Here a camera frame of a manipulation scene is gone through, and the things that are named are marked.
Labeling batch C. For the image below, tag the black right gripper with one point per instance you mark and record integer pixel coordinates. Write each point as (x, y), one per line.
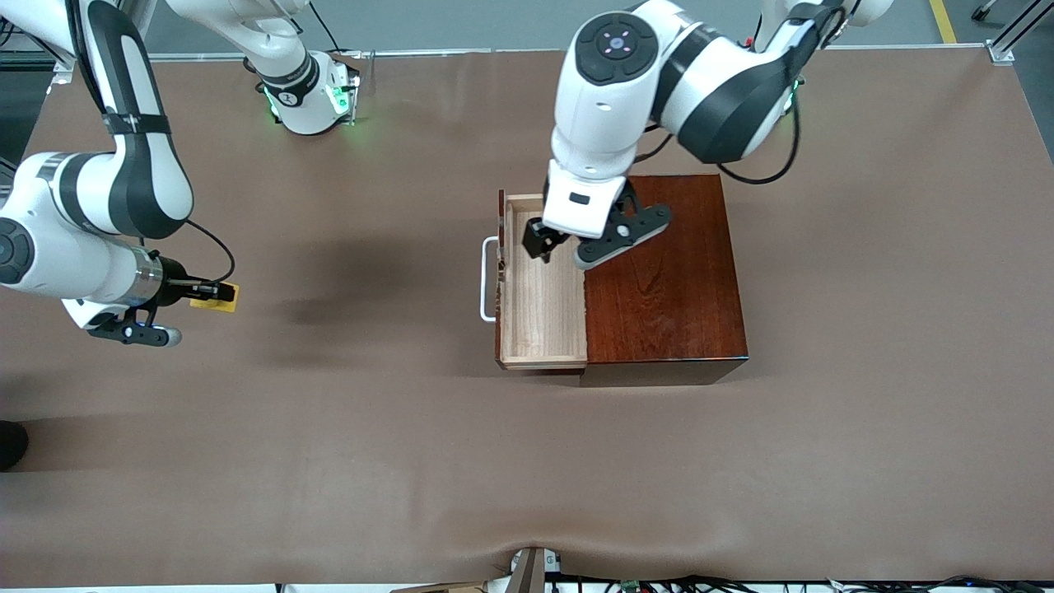
(175, 281)

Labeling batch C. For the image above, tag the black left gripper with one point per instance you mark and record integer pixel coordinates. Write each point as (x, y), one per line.
(539, 240)

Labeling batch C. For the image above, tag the yellow wooden cube block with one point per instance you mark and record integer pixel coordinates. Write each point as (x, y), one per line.
(228, 303)

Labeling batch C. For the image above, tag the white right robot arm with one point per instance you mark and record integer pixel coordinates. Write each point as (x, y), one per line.
(140, 181)

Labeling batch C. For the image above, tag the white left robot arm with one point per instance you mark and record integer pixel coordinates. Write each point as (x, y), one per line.
(601, 123)

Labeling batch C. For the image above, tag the white power plug block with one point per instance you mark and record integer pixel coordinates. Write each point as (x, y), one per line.
(552, 562)

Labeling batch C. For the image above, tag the dark brown wooden cabinet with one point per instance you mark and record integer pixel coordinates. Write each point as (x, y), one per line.
(667, 305)

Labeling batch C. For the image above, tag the black round object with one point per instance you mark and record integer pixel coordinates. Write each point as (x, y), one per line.
(10, 445)

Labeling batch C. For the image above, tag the brown cardboard piece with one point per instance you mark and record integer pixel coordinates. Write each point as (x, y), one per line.
(436, 588)

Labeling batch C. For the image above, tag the aluminium frame post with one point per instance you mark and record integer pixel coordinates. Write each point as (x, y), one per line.
(64, 70)
(1017, 37)

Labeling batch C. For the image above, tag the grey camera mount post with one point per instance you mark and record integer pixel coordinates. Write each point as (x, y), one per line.
(527, 572)

